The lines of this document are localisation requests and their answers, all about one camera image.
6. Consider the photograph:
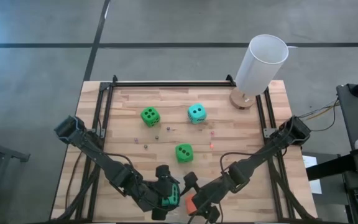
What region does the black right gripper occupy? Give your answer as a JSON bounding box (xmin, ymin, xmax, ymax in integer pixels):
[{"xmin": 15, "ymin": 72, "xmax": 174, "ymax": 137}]
[{"xmin": 181, "ymin": 171, "xmax": 222, "ymax": 224}]

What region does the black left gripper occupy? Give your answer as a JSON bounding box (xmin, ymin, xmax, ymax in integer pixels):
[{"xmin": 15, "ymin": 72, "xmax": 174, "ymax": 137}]
[{"xmin": 134, "ymin": 164, "xmax": 181, "ymax": 222}]

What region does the large orange foam die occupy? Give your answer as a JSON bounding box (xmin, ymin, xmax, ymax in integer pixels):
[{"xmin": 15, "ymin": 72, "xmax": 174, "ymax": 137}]
[{"xmin": 185, "ymin": 194, "xmax": 198, "ymax": 216}]

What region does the large teal foam die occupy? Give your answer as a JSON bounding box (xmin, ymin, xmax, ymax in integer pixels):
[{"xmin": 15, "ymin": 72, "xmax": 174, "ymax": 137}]
[
  {"xmin": 162, "ymin": 183, "xmax": 181, "ymax": 208},
  {"xmin": 187, "ymin": 103, "xmax": 208, "ymax": 125}
]

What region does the large green foam die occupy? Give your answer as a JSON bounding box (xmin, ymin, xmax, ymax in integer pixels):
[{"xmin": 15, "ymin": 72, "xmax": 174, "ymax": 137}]
[
  {"xmin": 140, "ymin": 106, "xmax": 162, "ymax": 128},
  {"xmin": 175, "ymin": 143, "xmax": 195, "ymax": 164}
]

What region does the clear plastic container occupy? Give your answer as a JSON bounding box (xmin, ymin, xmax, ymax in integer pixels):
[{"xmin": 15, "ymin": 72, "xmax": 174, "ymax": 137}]
[{"xmin": 154, "ymin": 172, "xmax": 219, "ymax": 224}]

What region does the white paper sheet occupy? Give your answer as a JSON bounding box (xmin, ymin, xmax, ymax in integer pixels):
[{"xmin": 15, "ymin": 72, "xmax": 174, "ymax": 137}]
[{"xmin": 301, "ymin": 154, "xmax": 323, "ymax": 195}]

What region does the black flat bar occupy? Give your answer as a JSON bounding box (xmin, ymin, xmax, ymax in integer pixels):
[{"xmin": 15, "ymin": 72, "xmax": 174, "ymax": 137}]
[{"xmin": 305, "ymin": 148, "xmax": 358, "ymax": 182}]

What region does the white cylinder table lamp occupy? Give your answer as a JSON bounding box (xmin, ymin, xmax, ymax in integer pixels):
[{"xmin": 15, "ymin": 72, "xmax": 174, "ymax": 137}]
[{"xmin": 229, "ymin": 34, "xmax": 290, "ymax": 110}]

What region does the dark metal stand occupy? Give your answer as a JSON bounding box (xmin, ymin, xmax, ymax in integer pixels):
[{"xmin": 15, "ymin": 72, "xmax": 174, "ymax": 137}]
[{"xmin": 0, "ymin": 136, "xmax": 31, "ymax": 218}]

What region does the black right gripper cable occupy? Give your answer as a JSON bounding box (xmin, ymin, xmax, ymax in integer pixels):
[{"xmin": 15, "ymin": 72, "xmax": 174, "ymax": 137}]
[{"xmin": 219, "ymin": 151, "xmax": 260, "ymax": 175}]

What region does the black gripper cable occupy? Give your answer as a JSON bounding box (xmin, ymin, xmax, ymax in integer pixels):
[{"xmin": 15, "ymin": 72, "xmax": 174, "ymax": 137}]
[
  {"xmin": 101, "ymin": 151, "xmax": 136, "ymax": 175},
  {"xmin": 219, "ymin": 151, "xmax": 260, "ymax": 175}
]

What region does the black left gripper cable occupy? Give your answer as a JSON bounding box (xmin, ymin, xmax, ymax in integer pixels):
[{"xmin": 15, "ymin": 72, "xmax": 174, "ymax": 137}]
[{"xmin": 101, "ymin": 151, "xmax": 136, "ymax": 175}]

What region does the right arm wire bundle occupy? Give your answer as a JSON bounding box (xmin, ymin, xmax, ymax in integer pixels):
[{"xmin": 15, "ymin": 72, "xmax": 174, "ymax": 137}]
[{"xmin": 296, "ymin": 98, "xmax": 340, "ymax": 132}]

